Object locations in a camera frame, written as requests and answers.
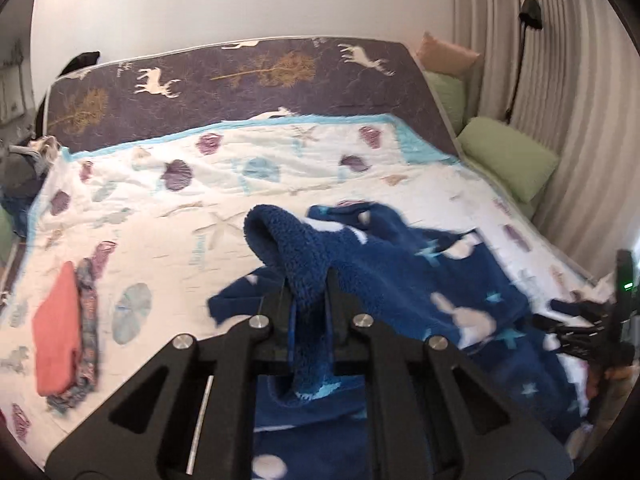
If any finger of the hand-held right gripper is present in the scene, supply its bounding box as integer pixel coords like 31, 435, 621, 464
549, 298, 617, 322
531, 314, 612, 358

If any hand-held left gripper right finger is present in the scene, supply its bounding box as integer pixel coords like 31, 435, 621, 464
324, 266, 572, 480

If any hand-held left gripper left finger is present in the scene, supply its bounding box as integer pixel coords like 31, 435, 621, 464
45, 279, 295, 480

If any blue fleece star-print garment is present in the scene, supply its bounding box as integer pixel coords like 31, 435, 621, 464
207, 201, 596, 480

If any pile of dark clothes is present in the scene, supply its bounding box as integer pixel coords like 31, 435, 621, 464
0, 135, 64, 237

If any white seashell-print quilt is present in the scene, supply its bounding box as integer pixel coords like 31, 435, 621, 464
0, 112, 601, 461

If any plain green pillow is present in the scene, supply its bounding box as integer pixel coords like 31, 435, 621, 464
456, 116, 561, 205

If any beige curtain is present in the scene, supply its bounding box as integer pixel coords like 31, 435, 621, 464
451, 0, 640, 283

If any folded patterned cloth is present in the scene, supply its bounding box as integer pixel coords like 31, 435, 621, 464
46, 258, 102, 414

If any folded coral cloth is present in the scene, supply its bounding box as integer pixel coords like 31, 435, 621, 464
32, 261, 84, 397

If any dark deer-print mattress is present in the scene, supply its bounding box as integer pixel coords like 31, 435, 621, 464
44, 37, 462, 157

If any green striped pillow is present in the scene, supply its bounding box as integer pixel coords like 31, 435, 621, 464
425, 71, 469, 136

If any peach pillow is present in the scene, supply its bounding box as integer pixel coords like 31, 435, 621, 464
415, 32, 482, 79

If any black floor lamp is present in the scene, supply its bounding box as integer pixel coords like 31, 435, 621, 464
503, 0, 544, 124

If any dark object behind mattress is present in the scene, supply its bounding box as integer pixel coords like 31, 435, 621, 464
62, 50, 101, 77

